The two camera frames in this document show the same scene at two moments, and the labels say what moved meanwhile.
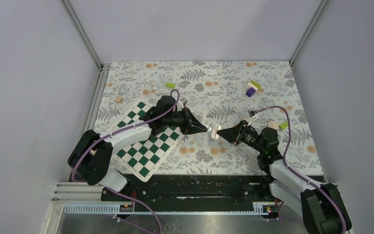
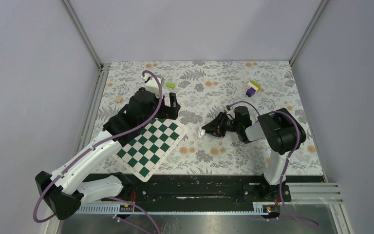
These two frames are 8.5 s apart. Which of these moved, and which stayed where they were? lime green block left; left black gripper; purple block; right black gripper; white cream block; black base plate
Moved: right black gripper; left black gripper
Stayed: white cream block; lime green block left; purple block; black base plate
